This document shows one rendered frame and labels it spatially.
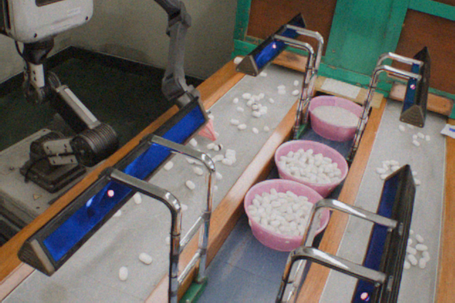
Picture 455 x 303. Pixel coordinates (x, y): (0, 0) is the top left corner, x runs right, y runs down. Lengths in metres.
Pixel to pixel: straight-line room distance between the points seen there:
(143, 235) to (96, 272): 0.18
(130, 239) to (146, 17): 2.56
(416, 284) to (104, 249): 0.87
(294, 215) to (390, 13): 1.10
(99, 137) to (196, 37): 1.99
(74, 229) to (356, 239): 0.87
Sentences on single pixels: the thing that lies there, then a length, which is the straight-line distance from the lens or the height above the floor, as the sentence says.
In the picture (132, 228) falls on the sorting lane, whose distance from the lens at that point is 1.34.
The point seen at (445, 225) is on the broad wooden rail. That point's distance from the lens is 1.59.
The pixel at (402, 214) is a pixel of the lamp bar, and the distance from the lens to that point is 0.98.
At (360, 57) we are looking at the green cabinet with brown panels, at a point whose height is 0.92.
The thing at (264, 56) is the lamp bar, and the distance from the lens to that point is 1.60.
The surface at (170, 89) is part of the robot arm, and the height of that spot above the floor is 0.92.
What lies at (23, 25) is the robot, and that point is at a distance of 1.50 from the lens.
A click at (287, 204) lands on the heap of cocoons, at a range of 1.47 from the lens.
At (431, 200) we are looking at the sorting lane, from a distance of 1.72.
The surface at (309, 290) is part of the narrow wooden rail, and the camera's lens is 1.22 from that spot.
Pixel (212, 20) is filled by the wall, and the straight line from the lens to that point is 3.41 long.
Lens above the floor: 1.68
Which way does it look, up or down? 32 degrees down
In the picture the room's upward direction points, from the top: 7 degrees clockwise
